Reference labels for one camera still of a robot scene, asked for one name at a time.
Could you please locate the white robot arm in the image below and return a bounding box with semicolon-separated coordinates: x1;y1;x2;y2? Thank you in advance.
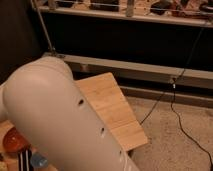
0;57;139;171

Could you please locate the light blue cup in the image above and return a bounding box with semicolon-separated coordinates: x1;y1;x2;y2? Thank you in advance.
30;152;48;168

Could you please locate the orange bowl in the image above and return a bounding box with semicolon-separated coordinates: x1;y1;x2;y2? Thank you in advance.
3;127;30;153

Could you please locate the black white striped cloth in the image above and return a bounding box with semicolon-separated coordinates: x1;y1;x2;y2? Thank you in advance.
18;150;34;171

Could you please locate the metal pole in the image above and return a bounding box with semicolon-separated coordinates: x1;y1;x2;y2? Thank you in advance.
32;0;56;56

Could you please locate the black cable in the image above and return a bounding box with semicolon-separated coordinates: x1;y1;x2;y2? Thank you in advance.
139;26;213;169

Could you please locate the metal shelf rail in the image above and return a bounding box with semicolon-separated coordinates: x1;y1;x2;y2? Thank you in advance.
39;0;213;29

